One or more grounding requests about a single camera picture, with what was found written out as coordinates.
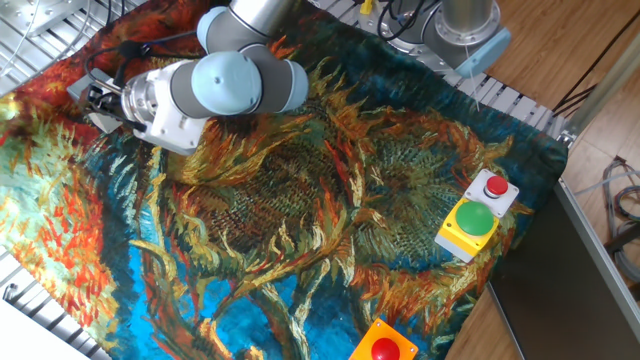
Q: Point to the aluminium edge rail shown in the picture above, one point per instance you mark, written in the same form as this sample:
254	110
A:
600	265

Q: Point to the yellow box green button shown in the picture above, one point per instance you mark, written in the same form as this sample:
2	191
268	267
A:
467	230

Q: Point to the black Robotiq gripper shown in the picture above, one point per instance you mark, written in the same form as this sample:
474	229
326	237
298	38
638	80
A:
117	102

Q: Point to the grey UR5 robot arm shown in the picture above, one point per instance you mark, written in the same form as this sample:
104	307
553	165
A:
225	82

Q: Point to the white box small red button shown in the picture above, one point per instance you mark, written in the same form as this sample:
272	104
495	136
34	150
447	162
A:
495	187

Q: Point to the grey box red button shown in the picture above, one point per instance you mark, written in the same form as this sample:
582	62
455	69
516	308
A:
77	90

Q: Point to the sunflower painting cloth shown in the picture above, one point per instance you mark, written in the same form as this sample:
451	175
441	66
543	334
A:
300	200

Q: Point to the dark panel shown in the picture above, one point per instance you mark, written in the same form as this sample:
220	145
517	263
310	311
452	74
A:
550	310

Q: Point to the orange box red button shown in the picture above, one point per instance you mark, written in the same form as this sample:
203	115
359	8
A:
382	345

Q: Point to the silver metal plate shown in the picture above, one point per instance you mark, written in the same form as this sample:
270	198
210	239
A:
40	12

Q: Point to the yellow plug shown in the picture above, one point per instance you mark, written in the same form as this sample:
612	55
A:
366	6

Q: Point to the aluminium corner frame beam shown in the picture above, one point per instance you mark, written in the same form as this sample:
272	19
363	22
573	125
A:
605	87

